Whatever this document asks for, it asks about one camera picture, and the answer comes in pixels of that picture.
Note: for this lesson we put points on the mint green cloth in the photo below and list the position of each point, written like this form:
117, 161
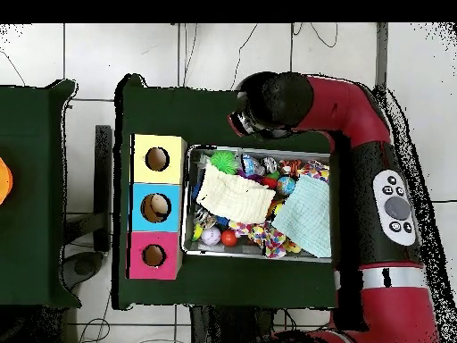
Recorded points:
307, 218

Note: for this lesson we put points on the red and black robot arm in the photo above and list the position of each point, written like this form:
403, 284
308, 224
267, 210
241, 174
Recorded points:
342, 103

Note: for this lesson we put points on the wooden three-hole box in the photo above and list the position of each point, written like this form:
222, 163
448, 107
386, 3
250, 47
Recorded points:
175, 214

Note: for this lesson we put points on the silver mesh bin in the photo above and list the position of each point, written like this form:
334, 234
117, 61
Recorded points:
221, 252

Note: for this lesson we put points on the green spiky ball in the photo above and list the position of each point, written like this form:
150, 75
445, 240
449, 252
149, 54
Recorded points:
224, 162

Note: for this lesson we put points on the crushed clear plastic bottle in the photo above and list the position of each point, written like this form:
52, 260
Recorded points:
251, 164

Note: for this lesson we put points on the cream white cloth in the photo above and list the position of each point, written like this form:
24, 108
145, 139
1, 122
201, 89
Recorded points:
232, 196

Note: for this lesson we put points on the globe print ball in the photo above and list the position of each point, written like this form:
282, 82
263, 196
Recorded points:
286, 185

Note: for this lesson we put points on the polka dot cloth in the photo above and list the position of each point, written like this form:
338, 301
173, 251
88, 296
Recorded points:
316, 170
267, 239

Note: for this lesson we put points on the red ball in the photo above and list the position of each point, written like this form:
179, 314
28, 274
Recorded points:
229, 238

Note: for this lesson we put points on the white golf ball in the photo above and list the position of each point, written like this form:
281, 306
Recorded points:
211, 236

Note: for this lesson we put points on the grey chair base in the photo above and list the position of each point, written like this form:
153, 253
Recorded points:
84, 268

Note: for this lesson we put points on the dark green side table cloth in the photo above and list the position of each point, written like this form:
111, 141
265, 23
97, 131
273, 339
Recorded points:
28, 214

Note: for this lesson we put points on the orange object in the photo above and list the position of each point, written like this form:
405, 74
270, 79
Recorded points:
5, 182

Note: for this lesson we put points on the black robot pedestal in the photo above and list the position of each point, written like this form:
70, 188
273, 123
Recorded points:
232, 325

